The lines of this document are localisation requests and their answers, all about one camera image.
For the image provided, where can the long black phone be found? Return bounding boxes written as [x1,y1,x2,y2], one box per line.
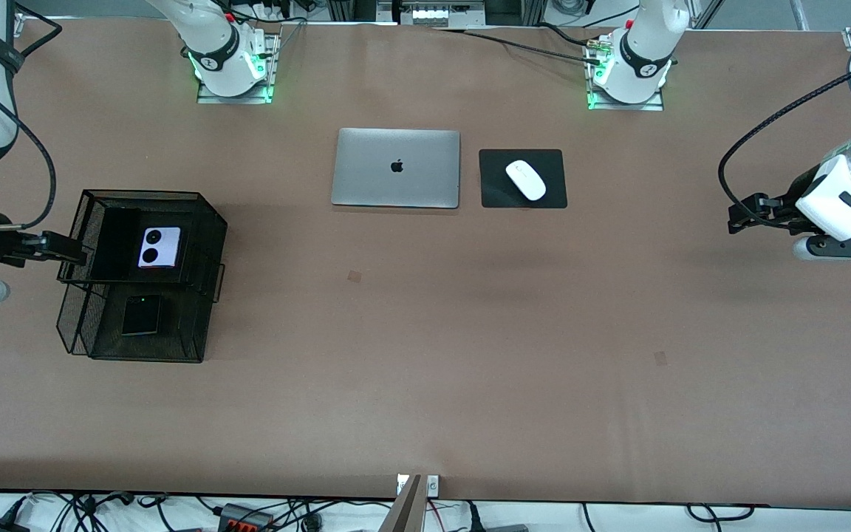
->
[90,208,143,282]

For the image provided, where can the small black phone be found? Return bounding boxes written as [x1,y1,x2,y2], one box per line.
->
[121,295,163,337]

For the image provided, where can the white phone two lenses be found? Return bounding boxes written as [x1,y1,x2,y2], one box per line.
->
[137,227,182,269]

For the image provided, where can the black mesh two-tier tray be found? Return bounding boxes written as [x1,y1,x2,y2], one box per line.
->
[56,190,228,364]

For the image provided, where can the white computer mouse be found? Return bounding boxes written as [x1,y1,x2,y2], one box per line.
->
[505,160,547,202]

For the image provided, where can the black mouse pad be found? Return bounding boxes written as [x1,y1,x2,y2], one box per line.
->
[479,149,568,209]

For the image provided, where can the silver laptop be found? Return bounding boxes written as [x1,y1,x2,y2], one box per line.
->
[331,128,462,209]

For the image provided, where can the black orange power strip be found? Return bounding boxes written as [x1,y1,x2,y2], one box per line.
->
[217,503,273,532]

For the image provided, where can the white terminal device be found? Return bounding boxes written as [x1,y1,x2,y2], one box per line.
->
[377,0,485,27]

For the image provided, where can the aluminium profile beam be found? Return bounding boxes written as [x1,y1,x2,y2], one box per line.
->
[380,474,423,532]

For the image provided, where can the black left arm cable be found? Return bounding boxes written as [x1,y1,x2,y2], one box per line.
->
[718,52,851,230]

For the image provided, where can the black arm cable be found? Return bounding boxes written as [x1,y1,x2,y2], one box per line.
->
[718,52,851,230]
[0,4,63,231]

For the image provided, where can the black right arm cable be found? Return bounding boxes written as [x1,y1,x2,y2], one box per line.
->
[0,4,63,231]

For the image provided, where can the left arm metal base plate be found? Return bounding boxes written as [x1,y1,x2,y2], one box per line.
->
[587,37,665,112]

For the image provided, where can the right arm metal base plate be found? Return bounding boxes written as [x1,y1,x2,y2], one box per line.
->
[196,33,278,104]

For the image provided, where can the black looped cable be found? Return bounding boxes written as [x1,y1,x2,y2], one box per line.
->
[686,504,756,522]

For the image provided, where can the black cable on table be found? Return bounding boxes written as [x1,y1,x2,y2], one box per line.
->
[433,28,604,64]

